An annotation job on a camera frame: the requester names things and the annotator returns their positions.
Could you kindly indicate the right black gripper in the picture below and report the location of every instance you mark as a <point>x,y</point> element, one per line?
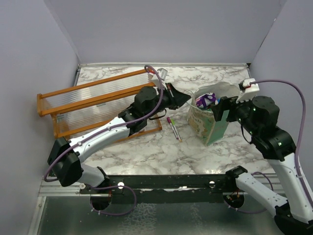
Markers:
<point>227,103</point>

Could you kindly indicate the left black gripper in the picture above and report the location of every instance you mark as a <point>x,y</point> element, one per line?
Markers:
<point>176,98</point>

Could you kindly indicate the purple snack bag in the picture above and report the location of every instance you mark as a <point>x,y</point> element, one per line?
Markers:
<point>205,101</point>

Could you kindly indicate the green paper bag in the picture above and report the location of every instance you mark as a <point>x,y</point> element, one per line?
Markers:
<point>202,121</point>

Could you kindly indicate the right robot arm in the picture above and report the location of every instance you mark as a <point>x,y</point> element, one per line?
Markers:
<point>292,213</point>

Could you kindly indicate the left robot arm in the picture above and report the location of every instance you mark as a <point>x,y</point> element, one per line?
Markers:
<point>66,159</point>

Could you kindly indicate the magenta marker pen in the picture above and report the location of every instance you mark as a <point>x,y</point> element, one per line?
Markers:
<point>172,127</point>

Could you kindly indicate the green marker pen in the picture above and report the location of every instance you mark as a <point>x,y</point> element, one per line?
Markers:
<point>179,138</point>

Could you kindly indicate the orange wooden rack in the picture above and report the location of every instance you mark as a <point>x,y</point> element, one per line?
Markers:
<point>98,95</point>

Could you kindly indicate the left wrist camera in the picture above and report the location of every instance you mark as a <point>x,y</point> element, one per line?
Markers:
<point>159,78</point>

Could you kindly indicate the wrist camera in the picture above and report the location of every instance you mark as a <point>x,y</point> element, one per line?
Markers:
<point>248,90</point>
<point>159,78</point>

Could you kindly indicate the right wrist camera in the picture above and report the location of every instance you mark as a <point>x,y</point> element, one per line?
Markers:
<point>248,90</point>

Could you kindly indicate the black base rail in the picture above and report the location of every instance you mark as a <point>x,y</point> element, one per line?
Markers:
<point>161,189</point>

